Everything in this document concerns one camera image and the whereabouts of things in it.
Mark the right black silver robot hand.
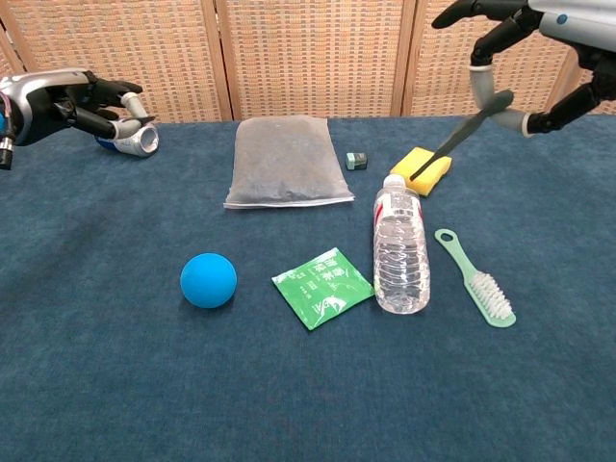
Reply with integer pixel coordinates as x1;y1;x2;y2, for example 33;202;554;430
431;0;616;139

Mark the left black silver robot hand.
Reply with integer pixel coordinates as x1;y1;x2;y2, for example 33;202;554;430
0;69;156;145

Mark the dark grey strip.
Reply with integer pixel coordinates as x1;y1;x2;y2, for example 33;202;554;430
409;89;515;182

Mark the blue silver drink can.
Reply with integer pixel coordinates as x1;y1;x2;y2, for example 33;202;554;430
94;122;159;159

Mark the yellow sponge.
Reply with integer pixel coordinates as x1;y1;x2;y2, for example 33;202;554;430
389;146;453;197

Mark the blue ball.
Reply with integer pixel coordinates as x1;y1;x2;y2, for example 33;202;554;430
179;252;239;309

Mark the clear bag of grey filling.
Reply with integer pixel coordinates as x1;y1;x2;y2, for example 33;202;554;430
222;116;356;210

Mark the blue felt table cover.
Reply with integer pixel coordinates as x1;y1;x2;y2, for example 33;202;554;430
0;115;616;462

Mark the clear plastic water bottle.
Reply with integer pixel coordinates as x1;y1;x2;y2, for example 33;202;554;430
372;173;431;316

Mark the mint green brush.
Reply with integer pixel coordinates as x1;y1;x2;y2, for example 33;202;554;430
433;228;517;329

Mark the green sachet packet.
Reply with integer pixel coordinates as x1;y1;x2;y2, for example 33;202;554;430
270;246;375;332

